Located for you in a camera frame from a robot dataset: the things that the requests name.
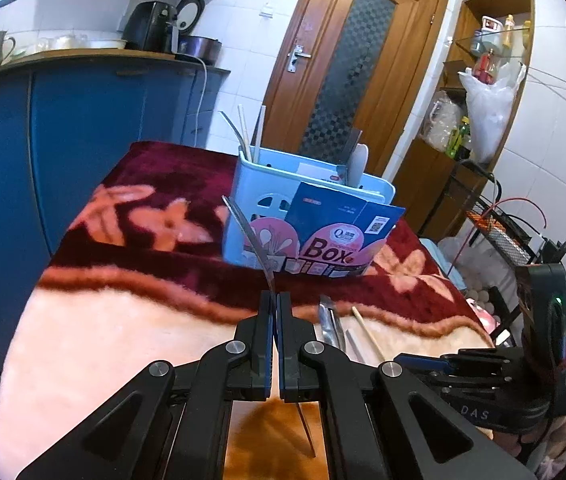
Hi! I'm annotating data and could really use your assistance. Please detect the blue lower kitchen cabinets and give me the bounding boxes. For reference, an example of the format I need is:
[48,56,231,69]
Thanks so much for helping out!
[0,56,226,375]

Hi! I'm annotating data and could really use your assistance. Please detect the wooden chopstick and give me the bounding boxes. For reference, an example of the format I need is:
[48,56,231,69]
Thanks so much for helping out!
[252,104,266,164]
[237,104,252,162]
[351,306,388,362]

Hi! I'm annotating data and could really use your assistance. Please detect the light blue plastic basket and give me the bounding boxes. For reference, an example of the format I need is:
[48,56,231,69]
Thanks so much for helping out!
[420,238,467,292]

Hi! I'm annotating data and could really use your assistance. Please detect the red floral plush blanket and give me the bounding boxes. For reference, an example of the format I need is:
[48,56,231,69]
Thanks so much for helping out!
[0,141,489,479]

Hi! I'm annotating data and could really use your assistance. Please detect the beige plastic spoon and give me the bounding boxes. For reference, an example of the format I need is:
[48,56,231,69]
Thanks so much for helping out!
[346,143,368,188]

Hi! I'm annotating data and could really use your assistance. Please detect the black wire rack cart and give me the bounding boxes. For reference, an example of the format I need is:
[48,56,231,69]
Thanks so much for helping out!
[457,159,566,340]

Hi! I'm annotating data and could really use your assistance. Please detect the silver door handle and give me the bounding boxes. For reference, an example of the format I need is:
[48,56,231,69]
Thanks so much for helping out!
[286,44,312,74]

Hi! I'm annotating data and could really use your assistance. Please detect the wooden door with glass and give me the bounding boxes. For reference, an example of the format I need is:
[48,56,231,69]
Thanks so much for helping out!
[262,0,449,176]

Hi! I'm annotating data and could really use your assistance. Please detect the steel table knife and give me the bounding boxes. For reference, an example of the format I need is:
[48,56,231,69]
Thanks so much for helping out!
[318,295,347,352]

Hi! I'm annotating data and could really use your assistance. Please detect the person's right hand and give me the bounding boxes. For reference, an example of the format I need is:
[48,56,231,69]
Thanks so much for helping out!
[479,416,566,479]

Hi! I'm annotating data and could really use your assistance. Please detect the wooden corner shelf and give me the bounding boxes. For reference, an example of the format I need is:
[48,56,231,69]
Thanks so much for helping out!
[394,0,534,242]

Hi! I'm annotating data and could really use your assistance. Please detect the white plastic chopstick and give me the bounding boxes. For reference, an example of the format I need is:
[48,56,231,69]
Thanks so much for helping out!
[345,330,366,364]

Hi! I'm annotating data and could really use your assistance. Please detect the blue pink cardboard label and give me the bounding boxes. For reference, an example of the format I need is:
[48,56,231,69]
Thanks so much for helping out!
[249,183,404,278]

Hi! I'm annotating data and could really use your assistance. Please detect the small steel fork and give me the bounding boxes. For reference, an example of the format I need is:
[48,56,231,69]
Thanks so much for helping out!
[222,195,316,458]

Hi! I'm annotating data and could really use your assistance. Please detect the rice cooker with open lid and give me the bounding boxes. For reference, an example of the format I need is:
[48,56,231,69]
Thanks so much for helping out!
[171,0,223,66]

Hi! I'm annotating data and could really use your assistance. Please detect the red cable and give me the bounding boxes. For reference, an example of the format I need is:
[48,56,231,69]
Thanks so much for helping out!
[450,196,549,269]

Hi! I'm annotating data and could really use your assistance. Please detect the white plastic bag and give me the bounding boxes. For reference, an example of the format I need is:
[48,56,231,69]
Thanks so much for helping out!
[458,61,527,165]

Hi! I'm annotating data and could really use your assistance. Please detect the steel spoon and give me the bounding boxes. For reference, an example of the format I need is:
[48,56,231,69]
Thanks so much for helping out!
[220,110,251,160]

